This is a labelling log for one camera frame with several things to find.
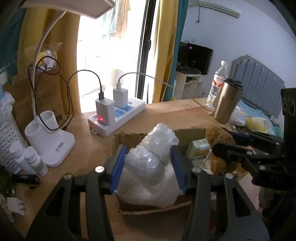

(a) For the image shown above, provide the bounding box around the bed with blue sheet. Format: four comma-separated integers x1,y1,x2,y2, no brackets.
237,100,283,138

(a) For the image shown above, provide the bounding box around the teal curtain left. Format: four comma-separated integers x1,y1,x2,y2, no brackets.
1,9,26,81

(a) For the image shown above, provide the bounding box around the brown cardboard box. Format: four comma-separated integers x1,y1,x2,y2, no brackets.
110,127,248,216

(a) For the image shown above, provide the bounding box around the white power strip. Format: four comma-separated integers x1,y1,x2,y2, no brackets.
88,98,145,137

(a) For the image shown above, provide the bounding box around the yellow curtain right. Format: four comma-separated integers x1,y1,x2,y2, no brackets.
152,0,178,103

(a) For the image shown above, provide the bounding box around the yellow curtain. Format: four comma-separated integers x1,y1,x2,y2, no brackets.
13,8,81,113
152,0,178,103

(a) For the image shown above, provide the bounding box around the white charger with black cable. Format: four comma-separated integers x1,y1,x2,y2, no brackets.
95,92,115,126

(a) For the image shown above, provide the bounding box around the white pill bottle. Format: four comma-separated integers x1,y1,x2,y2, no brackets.
23,146,48,176
9,140,36,175

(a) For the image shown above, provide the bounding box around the black cable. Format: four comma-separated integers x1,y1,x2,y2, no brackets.
28,55,103,132

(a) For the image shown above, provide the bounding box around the white charging cable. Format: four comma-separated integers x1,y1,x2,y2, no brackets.
117,72,214,115

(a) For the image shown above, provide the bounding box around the white waffle paper towel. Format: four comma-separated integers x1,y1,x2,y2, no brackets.
115,163,184,208

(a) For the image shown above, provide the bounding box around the white perforated basket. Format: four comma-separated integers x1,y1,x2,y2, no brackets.
0,115,28,174

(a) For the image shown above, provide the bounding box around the clear water bottle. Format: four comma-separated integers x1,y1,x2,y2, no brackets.
206,60,228,109

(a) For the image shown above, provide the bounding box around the white plug adapter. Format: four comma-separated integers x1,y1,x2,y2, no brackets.
7,197,29,216

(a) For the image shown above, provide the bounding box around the bubble wrap roll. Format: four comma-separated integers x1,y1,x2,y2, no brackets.
125,123,179,193

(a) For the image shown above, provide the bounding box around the teal curtain right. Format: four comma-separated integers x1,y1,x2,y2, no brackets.
163,0,190,102

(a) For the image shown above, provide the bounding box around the grey padded headboard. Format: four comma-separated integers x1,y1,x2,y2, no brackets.
229,55,285,118

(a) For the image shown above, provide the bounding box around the wall air conditioner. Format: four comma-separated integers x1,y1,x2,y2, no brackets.
189,0,242,18

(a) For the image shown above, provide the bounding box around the white phone charger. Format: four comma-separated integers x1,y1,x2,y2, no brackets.
113,83,128,108

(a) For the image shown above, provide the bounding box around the white desk lamp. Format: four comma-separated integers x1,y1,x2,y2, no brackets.
21,0,116,168

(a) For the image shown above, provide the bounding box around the teal curtain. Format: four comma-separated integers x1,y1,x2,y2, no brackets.
1,9,26,81
163,0,190,102

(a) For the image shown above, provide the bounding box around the small black device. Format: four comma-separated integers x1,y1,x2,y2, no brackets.
11,174,40,186

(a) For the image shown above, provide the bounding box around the white tv stand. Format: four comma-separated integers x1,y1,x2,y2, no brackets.
171,71,205,100

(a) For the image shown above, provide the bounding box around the yellow curtain left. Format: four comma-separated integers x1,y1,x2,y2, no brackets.
13,8,81,113

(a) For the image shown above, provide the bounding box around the brown plush toy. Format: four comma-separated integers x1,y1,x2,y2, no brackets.
205,126,245,176

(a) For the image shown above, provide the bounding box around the green tissue pack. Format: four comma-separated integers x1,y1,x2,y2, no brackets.
185,138,210,160

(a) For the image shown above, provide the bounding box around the yellow tissue pack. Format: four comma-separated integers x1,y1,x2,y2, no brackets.
245,117,271,133

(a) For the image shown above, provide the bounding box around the black monitor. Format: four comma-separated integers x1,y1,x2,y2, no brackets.
176,42,214,75

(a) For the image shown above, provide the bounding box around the steel travel tumbler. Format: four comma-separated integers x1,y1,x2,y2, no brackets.
213,78,243,124

